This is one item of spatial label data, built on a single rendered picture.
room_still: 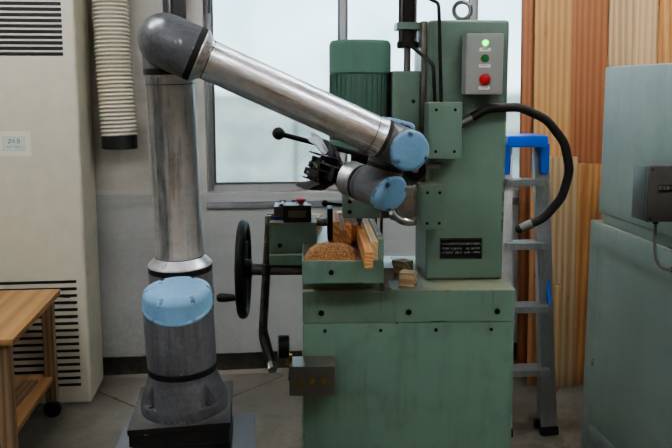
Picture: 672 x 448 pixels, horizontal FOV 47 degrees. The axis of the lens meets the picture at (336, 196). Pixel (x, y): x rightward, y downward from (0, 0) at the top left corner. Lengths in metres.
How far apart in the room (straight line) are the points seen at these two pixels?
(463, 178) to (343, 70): 0.45
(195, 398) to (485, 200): 0.98
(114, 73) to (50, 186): 0.54
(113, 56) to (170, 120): 1.69
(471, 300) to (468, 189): 0.31
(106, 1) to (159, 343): 2.04
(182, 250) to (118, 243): 1.88
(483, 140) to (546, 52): 1.54
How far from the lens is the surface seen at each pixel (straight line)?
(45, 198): 3.41
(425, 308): 2.12
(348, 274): 1.99
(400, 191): 1.86
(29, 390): 3.27
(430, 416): 2.23
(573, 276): 3.63
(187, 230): 1.81
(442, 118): 2.07
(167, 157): 1.78
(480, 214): 2.20
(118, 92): 3.44
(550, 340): 3.18
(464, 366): 2.19
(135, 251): 3.68
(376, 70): 2.17
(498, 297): 2.15
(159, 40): 1.65
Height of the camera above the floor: 1.33
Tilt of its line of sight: 8 degrees down
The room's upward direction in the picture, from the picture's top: straight up
